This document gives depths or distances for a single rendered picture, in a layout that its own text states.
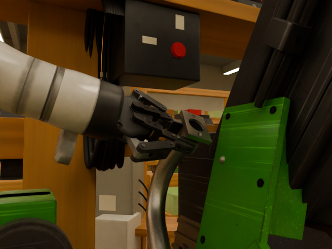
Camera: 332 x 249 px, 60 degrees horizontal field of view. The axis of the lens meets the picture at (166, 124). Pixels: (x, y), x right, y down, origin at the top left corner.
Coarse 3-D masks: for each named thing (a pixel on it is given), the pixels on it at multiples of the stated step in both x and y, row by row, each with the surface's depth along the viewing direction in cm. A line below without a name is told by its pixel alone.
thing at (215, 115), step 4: (168, 112) 798; (172, 112) 803; (176, 112) 811; (192, 112) 826; (196, 112) 832; (200, 112) 838; (208, 112) 886; (212, 112) 867; (216, 112) 856; (220, 112) 863; (172, 116) 794; (212, 116) 867; (216, 116) 855; (220, 116) 862; (212, 120) 839; (216, 120) 845; (152, 168) 811
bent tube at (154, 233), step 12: (192, 120) 43; (180, 132) 42; (192, 132) 39; (204, 132) 41; (168, 156) 44; (180, 156) 43; (156, 168) 46; (168, 168) 45; (156, 180) 45; (168, 180) 46; (156, 192) 45; (156, 204) 44; (156, 216) 43; (156, 228) 41; (156, 240) 40; (168, 240) 41
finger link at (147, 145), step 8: (144, 144) 35; (152, 144) 36; (160, 144) 37; (168, 144) 38; (144, 152) 35; (152, 152) 36; (160, 152) 39; (136, 160) 35; (144, 160) 36; (152, 160) 37
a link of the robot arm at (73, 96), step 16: (64, 80) 33; (80, 80) 34; (96, 80) 35; (48, 96) 32; (64, 96) 32; (80, 96) 33; (96, 96) 34; (48, 112) 33; (64, 112) 33; (80, 112) 33; (64, 128) 35; (80, 128) 35; (64, 144) 36; (64, 160) 36
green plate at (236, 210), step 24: (240, 120) 40; (264, 120) 36; (240, 144) 38; (264, 144) 34; (216, 168) 41; (240, 168) 37; (264, 168) 33; (288, 168) 35; (216, 192) 40; (240, 192) 36; (264, 192) 32; (288, 192) 35; (216, 216) 38; (240, 216) 34; (264, 216) 31; (288, 216) 35; (216, 240) 37; (240, 240) 33; (264, 240) 31
